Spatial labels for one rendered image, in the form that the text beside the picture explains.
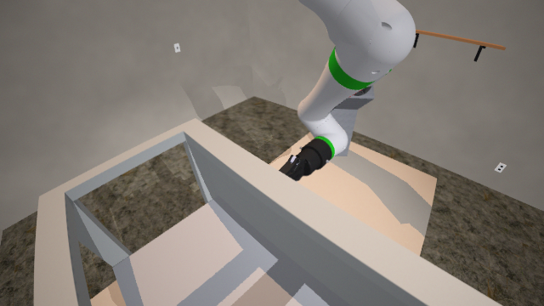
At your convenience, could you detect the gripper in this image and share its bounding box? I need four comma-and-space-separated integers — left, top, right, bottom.
279, 148, 320, 181

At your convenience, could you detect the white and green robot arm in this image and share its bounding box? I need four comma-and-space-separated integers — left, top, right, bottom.
297, 0, 416, 170

